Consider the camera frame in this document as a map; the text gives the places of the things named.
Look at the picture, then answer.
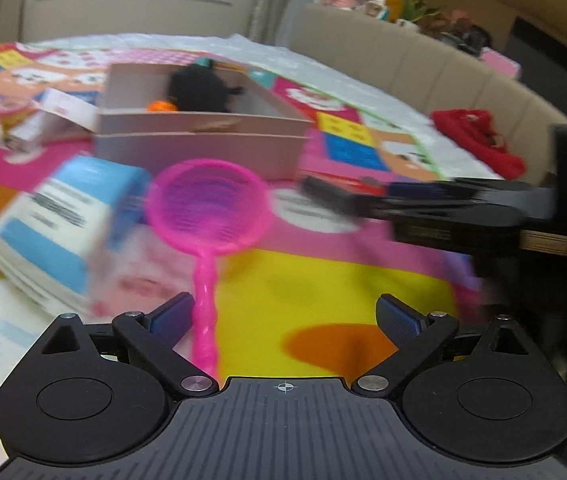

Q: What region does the blue white tissue pack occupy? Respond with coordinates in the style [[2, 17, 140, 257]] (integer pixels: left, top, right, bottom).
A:
[[0, 155, 151, 315]]

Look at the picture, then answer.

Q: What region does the pink plastic net scoop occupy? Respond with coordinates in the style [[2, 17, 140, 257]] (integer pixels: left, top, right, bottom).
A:
[[146, 158, 272, 377]]

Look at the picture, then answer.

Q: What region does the red cloth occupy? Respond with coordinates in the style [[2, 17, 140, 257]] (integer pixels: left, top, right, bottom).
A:
[[430, 110, 526, 180]]

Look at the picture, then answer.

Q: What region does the beige padded headboard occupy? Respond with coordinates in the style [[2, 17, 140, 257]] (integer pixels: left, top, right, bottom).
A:
[[290, 4, 567, 184]]

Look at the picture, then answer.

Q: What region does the pink box on shelf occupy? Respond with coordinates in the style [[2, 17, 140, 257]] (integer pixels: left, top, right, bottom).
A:
[[480, 48, 521, 79]]

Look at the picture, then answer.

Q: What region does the green plant on shelf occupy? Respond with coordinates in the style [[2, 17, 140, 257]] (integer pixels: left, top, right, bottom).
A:
[[401, 0, 442, 23]]

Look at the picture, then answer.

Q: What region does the yellow plush toy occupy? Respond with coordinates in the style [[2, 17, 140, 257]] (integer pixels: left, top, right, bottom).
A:
[[385, 0, 405, 23]]

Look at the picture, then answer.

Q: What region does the pink cardboard box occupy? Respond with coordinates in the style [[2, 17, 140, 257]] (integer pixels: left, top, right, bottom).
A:
[[94, 64, 313, 181]]

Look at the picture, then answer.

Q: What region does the white card booklet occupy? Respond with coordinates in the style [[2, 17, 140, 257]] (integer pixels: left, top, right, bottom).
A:
[[40, 88, 98, 132]]

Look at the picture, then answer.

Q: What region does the white small box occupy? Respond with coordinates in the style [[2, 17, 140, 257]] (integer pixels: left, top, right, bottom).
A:
[[5, 110, 93, 153]]

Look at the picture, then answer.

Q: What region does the black plush bird toy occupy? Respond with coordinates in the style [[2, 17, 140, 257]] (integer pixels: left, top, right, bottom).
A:
[[166, 64, 244, 113]]

